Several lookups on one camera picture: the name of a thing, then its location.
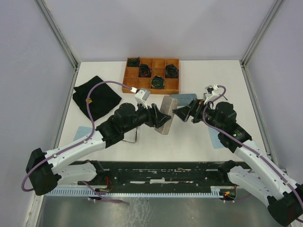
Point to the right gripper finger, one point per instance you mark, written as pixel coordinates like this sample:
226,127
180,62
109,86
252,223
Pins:
182,113
191,105

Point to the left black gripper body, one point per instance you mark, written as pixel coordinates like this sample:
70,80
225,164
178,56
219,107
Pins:
143,116

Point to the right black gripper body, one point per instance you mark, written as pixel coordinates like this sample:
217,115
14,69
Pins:
199,108

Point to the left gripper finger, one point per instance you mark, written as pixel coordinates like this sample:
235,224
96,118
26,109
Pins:
155,111
161,119

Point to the grey glasses case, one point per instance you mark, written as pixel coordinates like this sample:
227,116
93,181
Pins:
167,106

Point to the blue cleaning cloth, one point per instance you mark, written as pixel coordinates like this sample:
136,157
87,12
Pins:
214,139
83,131

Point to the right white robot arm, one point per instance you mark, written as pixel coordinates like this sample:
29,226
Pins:
282,195

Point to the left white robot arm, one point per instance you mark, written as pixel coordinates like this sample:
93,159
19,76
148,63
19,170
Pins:
47,169

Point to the blue glasses case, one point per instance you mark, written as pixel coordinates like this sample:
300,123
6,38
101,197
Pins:
184,99

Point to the wooden compartment tray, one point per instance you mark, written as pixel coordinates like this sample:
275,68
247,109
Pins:
157,65

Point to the black cloth pouch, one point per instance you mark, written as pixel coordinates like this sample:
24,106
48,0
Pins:
101,101

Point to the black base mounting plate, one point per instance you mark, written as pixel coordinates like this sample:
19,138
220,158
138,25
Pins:
200,173

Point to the right electronics board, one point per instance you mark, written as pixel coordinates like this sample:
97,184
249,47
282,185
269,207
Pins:
231,194

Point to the thin-frame glasses left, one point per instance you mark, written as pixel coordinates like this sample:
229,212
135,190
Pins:
131,136

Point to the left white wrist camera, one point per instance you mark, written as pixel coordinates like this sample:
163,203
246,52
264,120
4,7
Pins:
141,97

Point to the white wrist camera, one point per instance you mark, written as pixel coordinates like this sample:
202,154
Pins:
212,93
141,97

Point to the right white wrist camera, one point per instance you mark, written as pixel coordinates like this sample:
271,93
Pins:
212,93

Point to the right aluminium frame post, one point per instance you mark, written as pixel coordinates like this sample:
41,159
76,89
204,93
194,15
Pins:
261,32

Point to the aluminium frame post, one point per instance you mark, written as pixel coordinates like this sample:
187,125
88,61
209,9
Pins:
46,13
261,32

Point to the white slotted cable duct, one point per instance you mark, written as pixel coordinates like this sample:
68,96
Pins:
143,190

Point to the left aluminium frame post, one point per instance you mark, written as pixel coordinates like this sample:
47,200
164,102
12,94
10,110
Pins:
46,13

